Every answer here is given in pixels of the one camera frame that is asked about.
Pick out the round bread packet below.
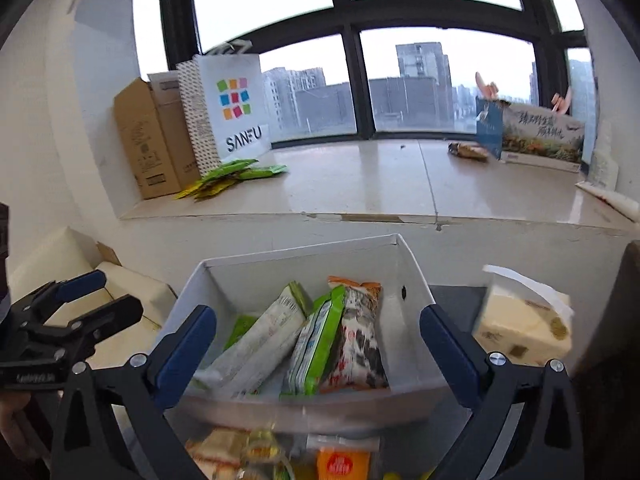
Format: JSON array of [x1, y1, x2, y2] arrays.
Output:
[[184, 428, 250, 479]]

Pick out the person's left hand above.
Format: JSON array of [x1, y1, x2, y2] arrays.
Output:
[[1, 391, 50, 460]]

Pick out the tissue pack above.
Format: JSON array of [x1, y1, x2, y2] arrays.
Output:
[[473, 264, 575, 366]]

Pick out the white long snack packet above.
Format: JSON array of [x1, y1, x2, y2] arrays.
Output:
[[193, 282, 312, 398]]

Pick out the brown cardboard box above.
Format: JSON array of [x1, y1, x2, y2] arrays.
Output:
[[113, 70, 200, 200]]

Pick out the orange white snack packet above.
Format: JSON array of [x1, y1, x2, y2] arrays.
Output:
[[320, 276, 388, 392]]

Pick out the green snack packets on sill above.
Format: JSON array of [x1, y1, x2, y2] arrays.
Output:
[[176, 159, 288, 202]]

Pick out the green white snack packet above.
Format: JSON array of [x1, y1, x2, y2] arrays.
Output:
[[281, 285, 345, 396]]

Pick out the white cardboard box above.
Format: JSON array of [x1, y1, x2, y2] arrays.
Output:
[[164, 234, 448, 434]]

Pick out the white SANFU paper bag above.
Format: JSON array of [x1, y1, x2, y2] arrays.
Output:
[[177, 39, 271, 176]]

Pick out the brown snack packet on sill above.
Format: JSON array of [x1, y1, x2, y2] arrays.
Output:
[[448, 142, 489, 162]]

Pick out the blue illustrated gift box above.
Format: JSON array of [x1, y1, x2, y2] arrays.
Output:
[[476, 99, 585, 174]]

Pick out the black window frame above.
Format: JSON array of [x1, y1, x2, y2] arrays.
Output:
[[160, 0, 588, 148]]

